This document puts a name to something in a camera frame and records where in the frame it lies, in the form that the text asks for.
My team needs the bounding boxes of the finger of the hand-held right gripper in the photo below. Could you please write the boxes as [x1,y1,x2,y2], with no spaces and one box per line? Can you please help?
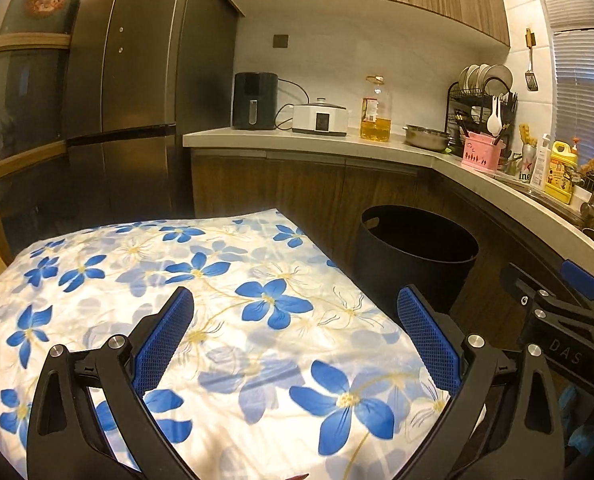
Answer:
[561,259,594,301]
[501,262,594,326]

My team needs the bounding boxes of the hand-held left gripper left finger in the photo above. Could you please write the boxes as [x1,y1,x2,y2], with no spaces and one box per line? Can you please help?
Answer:
[26,286,195,480]

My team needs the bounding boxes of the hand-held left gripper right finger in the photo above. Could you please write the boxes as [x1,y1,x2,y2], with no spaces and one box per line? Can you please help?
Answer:
[397,284,568,480]

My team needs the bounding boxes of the black round bin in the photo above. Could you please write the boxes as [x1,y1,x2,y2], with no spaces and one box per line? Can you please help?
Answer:
[353,205,479,316]

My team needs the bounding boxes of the person's right hand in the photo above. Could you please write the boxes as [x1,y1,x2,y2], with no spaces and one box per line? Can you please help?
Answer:
[559,385,594,453]

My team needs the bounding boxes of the blue floral blanket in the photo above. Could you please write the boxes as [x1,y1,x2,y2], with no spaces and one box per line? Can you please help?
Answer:
[0,210,488,480]

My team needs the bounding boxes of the yellow detergent jug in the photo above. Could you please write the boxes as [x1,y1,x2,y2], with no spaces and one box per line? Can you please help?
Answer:
[544,137,579,204]

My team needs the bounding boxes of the silver drink can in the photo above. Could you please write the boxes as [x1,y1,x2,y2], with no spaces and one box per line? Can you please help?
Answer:
[519,144,538,183]

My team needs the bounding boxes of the white slim bottle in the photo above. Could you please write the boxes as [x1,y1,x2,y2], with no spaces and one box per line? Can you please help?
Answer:
[529,133,552,191]

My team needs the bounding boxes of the pink utensil holder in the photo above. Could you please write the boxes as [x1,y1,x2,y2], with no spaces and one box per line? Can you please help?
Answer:
[461,131,506,173]

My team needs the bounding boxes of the white plastic spoon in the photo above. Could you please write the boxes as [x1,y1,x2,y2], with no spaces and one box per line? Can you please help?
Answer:
[487,95,502,135]

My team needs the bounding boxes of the steel basin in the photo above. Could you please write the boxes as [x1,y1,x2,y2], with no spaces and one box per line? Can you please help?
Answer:
[403,124,452,152]

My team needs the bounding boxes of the wooden base cabinets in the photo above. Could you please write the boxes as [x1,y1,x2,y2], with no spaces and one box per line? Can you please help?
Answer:
[191,152,578,341]

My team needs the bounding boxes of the hanging metal spatula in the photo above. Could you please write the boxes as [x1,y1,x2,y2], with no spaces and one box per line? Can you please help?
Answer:
[524,28,538,92]

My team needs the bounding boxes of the dark rimmed white plate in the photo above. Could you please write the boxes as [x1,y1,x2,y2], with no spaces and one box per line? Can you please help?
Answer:
[484,64,514,96]

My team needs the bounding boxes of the cooking oil bottle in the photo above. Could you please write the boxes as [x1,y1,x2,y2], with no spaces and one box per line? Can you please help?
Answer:
[359,75,394,143]

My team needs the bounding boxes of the window blinds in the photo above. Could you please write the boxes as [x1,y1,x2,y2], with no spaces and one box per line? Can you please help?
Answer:
[532,0,594,171]

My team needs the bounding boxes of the grey kitchen countertop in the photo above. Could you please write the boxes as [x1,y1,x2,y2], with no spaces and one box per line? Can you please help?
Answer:
[183,127,594,281]

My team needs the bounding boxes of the white electric cooker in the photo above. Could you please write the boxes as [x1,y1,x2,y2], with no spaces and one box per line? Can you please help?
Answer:
[292,97,350,137]

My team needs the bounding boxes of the black air fryer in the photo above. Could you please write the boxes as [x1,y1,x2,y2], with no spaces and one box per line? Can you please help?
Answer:
[232,72,279,132]

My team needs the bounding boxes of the dark steel refrigerator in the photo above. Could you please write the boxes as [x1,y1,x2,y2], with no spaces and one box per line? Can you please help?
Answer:
[64,0,238,221]

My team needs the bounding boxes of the wooden glass door cabinet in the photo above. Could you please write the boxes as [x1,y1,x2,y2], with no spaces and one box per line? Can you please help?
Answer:
[0,0,100,261]

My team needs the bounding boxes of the black wire dish rack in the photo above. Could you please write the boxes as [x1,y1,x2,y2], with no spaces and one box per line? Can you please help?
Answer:
[447,80,518,158]

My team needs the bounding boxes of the black power cable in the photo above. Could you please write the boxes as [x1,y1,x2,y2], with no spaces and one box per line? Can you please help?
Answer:
[275,79,310,131]

